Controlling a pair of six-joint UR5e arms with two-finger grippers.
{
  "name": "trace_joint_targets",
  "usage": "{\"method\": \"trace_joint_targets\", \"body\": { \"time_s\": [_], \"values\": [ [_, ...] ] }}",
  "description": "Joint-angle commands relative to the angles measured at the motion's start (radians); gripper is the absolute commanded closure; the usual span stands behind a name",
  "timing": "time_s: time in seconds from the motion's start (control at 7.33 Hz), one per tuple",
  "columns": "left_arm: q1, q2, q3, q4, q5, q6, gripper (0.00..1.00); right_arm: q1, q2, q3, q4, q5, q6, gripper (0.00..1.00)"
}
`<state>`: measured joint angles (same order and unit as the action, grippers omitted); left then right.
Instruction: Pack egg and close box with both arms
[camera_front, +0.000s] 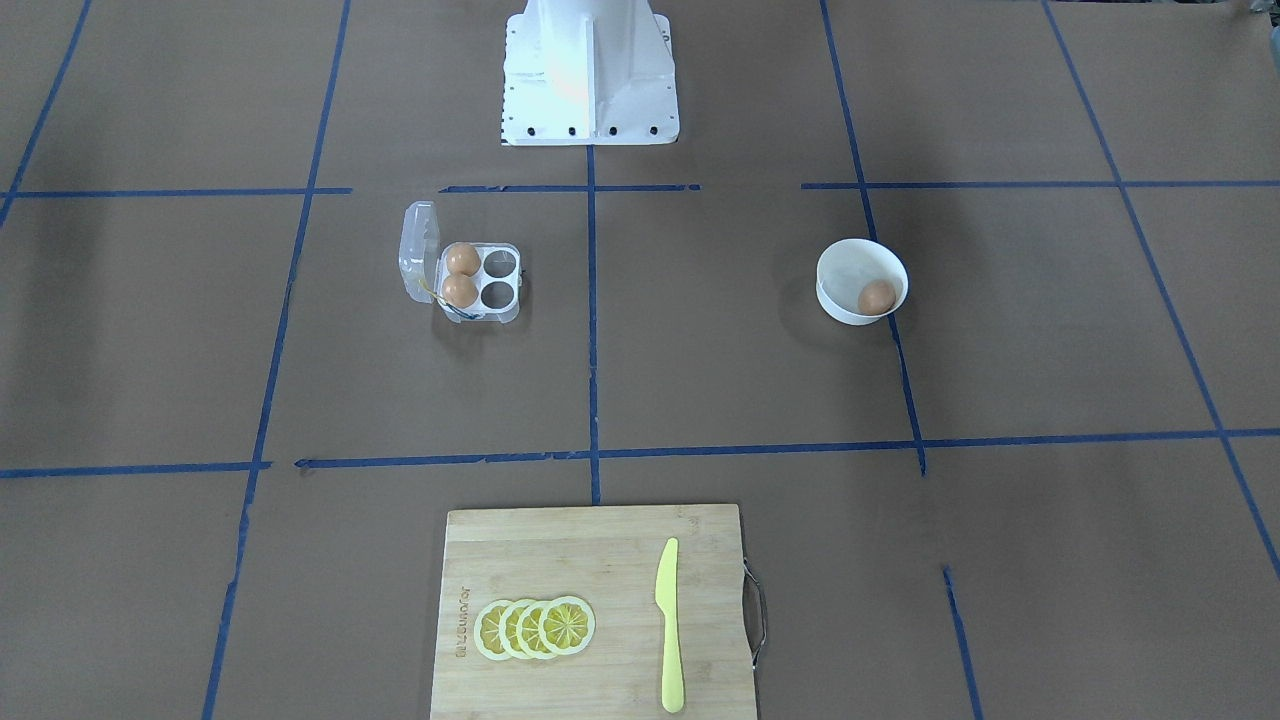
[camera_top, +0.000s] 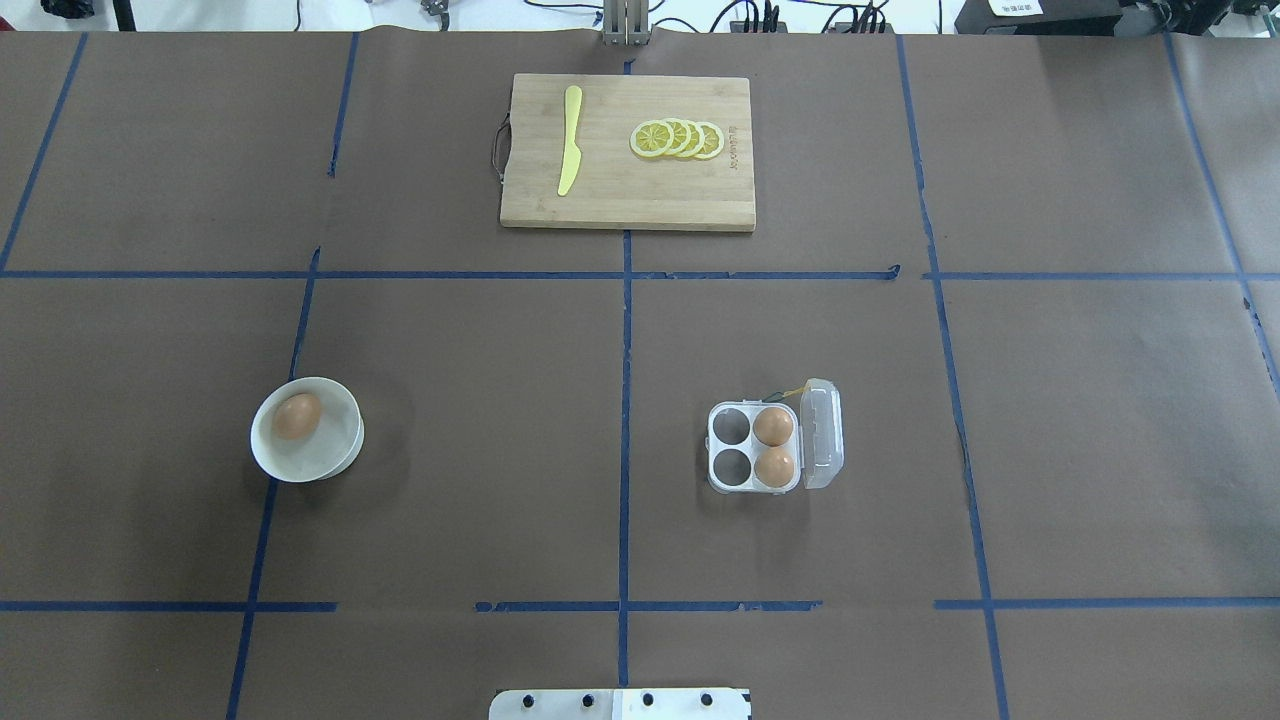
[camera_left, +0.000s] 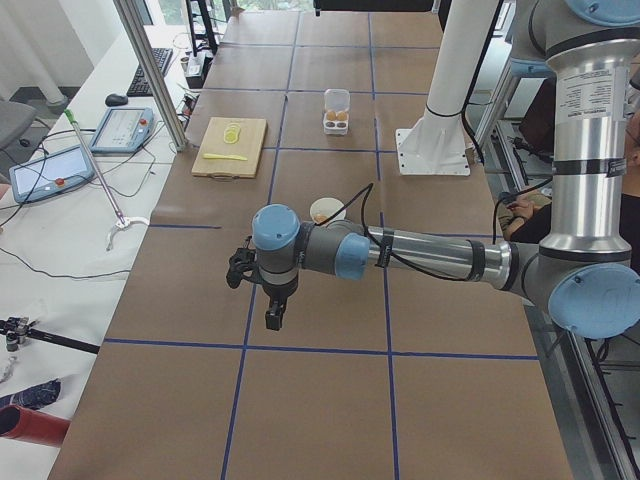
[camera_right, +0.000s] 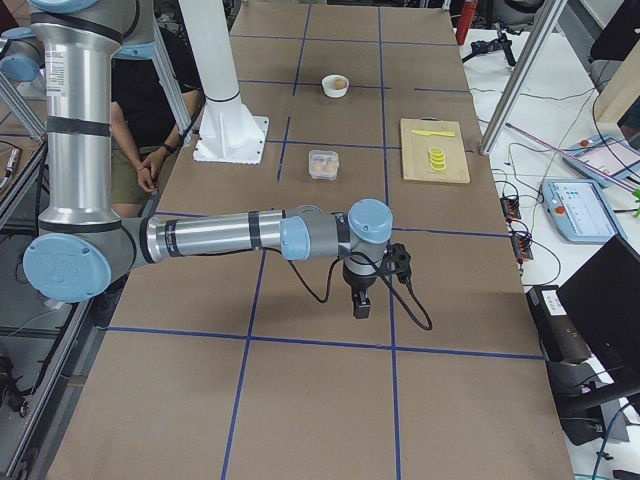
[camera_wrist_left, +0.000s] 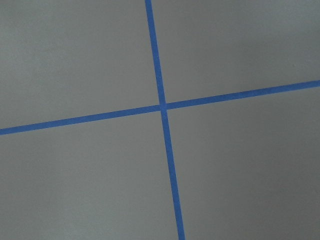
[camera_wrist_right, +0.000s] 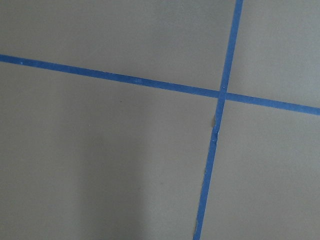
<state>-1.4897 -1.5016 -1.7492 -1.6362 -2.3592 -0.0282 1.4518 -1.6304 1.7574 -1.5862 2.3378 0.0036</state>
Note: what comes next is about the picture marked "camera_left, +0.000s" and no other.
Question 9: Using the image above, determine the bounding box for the lemon slice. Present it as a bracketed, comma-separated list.
[223, 125, 241, 144]

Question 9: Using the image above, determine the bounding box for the black keyboard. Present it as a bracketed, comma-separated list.
[126, 47, 174, 98]

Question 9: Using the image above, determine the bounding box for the bamboo cutting board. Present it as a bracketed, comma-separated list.
[191, 117, 267, 178]

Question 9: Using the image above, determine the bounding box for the blue teach pendant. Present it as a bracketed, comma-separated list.
[9, 146, 95, 204]
[89, 107, 154, 155]

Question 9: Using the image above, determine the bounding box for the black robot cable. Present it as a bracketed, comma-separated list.
[324, 182, 556, 281]

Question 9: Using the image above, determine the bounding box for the yellow plastic knife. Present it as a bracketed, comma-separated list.
[202, 153, 248, 161]

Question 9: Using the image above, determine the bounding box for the blue teach pendant far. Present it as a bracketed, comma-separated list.
[89, 107, 154, 155]

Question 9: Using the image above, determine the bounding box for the white bowl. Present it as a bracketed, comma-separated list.
[309, 197, 344, 225]

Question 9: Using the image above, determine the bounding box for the reacher grabber stick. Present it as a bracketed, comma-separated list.
[64, 108, 150, 251]

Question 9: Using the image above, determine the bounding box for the red cylinder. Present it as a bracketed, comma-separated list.
[1, 405, 70, 447]

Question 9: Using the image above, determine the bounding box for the black tripod rod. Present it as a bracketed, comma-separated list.
[0, 317, 100, 354]

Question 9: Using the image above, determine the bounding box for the blue teach pendant near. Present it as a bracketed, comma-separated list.
[9, 146, 95, 204]

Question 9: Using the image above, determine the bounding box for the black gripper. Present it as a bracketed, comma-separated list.
[226, 237, 298, 331]

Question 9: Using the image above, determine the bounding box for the black computer mouse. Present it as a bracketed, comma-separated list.
[105, 94, 128, 107]

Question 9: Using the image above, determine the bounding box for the clear plastic egg box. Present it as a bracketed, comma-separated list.
[322, 89, 351, 135]

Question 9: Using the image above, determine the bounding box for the white pedestal column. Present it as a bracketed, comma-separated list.
[396, 0, 502, 176]

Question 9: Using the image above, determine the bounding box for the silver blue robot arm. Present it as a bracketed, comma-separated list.
[226, 1, 639, 339]

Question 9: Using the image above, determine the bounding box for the aluminium frame post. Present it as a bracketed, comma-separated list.
[113, 0, 187, 152]

